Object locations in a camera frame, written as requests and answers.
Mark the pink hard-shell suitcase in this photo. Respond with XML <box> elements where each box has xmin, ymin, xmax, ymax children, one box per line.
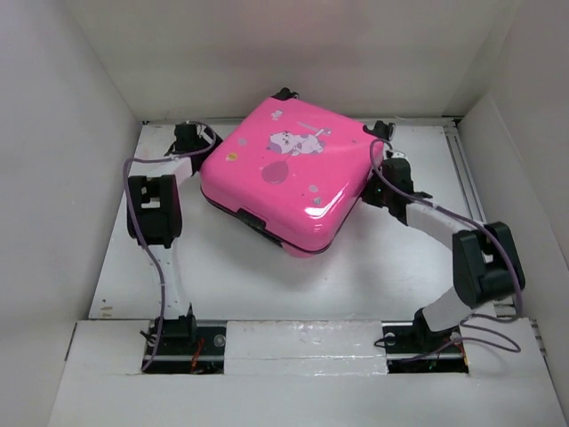
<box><xmin>200</xmin><ymin>87</ymin><xmax>396</xmax><ymax>257</ymax></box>

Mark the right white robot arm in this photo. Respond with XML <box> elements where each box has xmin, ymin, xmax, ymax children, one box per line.
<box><xmin>362</xmin><ymin>157</ymin><xmax>525</xmax><ymax>350</ymax></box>

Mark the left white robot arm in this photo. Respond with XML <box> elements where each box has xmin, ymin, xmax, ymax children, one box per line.
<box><xmin>123</xmin><ymin>120</ymin><xmax>220</xmax><ymax>359</ymax></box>

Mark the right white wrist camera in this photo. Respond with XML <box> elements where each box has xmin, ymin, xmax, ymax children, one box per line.
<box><xmin>384</xmin><ymin>149</ymin><xmax>407</xmax><ymax>160</ymax></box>

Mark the aluminium side rail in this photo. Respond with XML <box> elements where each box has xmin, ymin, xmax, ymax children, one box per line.
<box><xmin>444</xmin><ymin>116</ymin><xmax>519</xmax><ymax>317</ymax></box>

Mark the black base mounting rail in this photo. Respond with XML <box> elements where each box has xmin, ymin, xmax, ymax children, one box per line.
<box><xmin>141</xmin><ymin>319</ymin><xmax>469</xmax><ymax>376</ymax></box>

